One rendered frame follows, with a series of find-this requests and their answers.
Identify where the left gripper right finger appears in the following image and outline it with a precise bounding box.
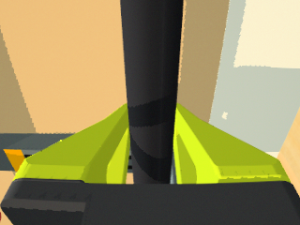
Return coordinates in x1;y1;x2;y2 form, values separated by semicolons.
173;103;291;184

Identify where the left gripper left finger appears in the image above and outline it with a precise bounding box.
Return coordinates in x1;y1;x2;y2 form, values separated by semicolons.
13;103;130;184

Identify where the black metal bar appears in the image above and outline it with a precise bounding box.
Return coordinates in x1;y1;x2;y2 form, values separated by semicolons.
120;0;184;184

